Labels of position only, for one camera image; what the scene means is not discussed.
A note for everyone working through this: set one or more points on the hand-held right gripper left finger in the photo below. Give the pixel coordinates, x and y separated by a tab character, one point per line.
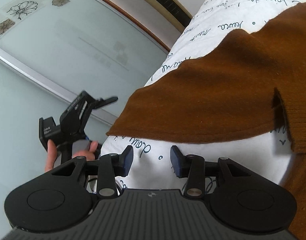
128	160

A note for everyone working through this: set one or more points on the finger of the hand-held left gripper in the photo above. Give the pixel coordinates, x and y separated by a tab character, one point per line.
105	102

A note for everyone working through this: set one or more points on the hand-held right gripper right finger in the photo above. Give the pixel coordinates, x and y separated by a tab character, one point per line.
175	162

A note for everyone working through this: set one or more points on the brown knit sweater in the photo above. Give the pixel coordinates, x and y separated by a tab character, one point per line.
205	92

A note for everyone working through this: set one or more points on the person's left hand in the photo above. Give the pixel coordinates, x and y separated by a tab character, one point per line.
51	155

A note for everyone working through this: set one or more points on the frosted glass flower-print wardrobe door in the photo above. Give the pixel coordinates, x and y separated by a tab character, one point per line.
68	42

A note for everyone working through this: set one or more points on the brown wooden door trim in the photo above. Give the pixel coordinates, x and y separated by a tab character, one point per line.
133	22

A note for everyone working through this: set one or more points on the gold tower fan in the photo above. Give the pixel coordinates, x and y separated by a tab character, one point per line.
165	0

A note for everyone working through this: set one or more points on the white script-printed bed sheet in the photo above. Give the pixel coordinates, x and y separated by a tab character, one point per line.
218	5

